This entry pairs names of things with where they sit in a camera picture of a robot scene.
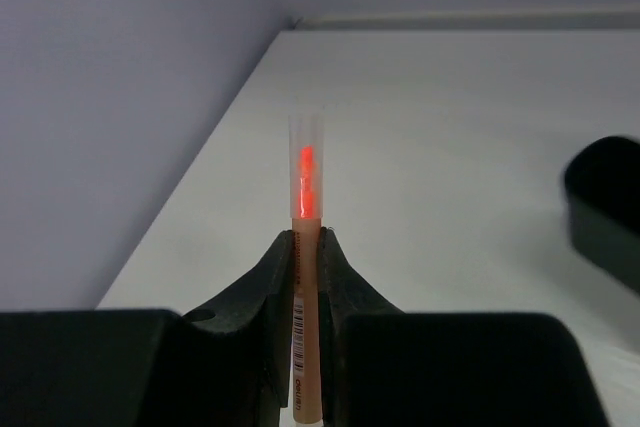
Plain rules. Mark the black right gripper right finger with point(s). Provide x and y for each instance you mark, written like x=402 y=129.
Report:
x=342 y=293

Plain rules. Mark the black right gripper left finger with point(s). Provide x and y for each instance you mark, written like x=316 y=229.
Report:
x=245 y=373

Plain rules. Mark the orange highlighter pen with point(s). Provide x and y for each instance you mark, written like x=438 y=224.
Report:
x=306 y=210

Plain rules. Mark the black stationery container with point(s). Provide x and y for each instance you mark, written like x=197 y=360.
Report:
x=601 y=191

